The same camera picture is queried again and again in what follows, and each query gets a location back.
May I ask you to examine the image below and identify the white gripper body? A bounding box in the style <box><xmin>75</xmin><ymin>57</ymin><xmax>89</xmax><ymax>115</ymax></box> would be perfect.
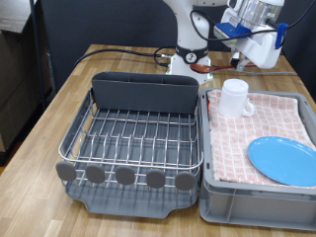
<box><xmin>229</xmin><ymin>30</ymin><xmax>284</xmax><ymax>70</ymax></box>

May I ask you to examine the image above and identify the brown wooden spoon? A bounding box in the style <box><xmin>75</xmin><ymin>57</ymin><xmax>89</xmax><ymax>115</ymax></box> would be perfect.
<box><xmin>190</xmin><ymin>62</ymin><xmax>260</xmax><ymax>74</ymax></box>

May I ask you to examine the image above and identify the blue plate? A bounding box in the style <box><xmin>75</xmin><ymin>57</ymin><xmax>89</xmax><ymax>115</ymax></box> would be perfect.
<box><xmin>247</xmin><ymin>135</ymin><xmax>316</xmax><ymax>188</ymax></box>

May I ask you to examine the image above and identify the white mug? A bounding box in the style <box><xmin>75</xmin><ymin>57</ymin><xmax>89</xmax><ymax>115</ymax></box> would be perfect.
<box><xmin>217</xmin><ymin>78</ymin><xmax>256</xmax><ymax>119</ymax></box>

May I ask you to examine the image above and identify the pink checked towel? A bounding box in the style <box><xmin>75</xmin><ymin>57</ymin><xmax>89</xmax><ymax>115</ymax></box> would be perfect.
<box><xmin>206</xmin><ymin>89</ymin><xmax>316</xmax><ymax>190</ymax></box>

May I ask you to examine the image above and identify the dark grey cutlery holder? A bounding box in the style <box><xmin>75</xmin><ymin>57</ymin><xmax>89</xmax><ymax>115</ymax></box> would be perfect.
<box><xmin>91</xmin><ymin>71</ymin><xmax>200</xmax><ymax>116</ymax></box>

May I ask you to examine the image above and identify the grey plastic crate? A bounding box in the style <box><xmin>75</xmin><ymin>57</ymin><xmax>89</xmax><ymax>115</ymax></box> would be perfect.
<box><xmin>198</xmin><ymin>86</ymin><xmax>316</xmax><ymax>231</ymax></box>

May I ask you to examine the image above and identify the black vertical pole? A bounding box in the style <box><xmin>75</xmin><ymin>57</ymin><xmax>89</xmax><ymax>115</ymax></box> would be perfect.
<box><xmin>29</xmin><ymin>0</ymin><xmax>47</xmax><ymax>112</ymax></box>

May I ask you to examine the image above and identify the brown cardboard box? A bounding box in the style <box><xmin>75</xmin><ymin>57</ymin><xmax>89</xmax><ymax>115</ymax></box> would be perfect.
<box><xmin>0</xmin><ymin>30</ymin><xmax>53</xmax><ymax>155</ymax></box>

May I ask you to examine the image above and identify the dark wooden shelf board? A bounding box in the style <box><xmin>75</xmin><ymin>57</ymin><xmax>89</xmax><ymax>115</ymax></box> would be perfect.
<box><xmin>0</xmin><ymin>0</ymin><xmax>34</xmax><ymax>35</ymax></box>

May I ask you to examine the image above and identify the blue cable clip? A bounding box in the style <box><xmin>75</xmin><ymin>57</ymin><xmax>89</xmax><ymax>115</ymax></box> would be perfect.
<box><xmin>276</xmin><ymin>22</ymin><xmax>289</xmax><ymax>50</ymax></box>

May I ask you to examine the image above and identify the grey table cable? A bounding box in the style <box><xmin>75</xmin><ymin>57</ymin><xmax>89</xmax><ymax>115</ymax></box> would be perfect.
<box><xmin>211</xmin><ymin>64</ymin><xmax>297</xmax><ymax>76</ymax></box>

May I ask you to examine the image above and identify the thick black table cable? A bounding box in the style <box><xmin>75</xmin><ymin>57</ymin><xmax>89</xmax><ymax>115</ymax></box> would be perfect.
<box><xmin>72</xmin><ymin>45</ymin><xmax>177</xmax><ymax>68</ymax></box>

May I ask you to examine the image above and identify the grey steel wire dish rack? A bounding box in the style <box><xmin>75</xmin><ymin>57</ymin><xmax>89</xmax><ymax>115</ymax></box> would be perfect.
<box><xmin>54</xmin><ymin>87</ymin><xmax>205</xmax><ymax>219</ymax></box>

